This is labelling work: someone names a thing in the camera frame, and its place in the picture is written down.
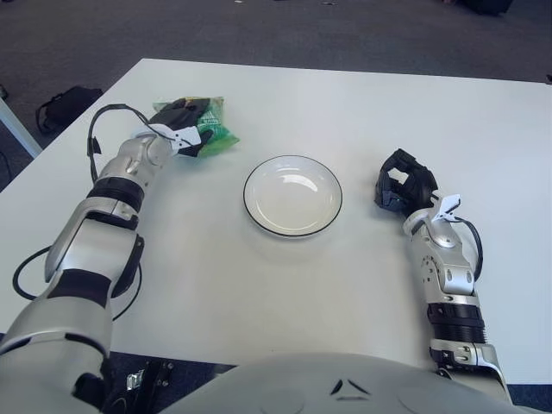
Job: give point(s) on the green chips snack bag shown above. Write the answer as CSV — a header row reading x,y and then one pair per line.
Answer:
x,y
220,138

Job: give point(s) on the white furniture leg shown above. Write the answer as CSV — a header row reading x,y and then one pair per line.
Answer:
x,y
17,125

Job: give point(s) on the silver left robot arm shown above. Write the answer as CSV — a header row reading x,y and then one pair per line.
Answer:
x,y
82,241

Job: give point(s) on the white plate black rim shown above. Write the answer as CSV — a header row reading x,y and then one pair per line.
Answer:
x,y
293,196

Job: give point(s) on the shiny metal bracket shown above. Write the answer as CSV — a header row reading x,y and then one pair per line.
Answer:
x,y
146,377

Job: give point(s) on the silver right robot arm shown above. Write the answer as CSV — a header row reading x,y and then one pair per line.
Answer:
x,y
448,276

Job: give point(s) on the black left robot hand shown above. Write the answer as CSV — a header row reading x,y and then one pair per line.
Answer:
x,y
172,116

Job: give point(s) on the black bag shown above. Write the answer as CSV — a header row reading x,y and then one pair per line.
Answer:
x,y
69,108

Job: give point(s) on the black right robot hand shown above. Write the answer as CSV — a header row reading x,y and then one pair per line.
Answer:
x,y
416,183

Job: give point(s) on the dark suitcase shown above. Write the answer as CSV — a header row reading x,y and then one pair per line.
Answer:
x,y
487,5

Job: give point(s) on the grey robot torso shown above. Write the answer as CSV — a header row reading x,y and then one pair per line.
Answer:
x,y
345,388

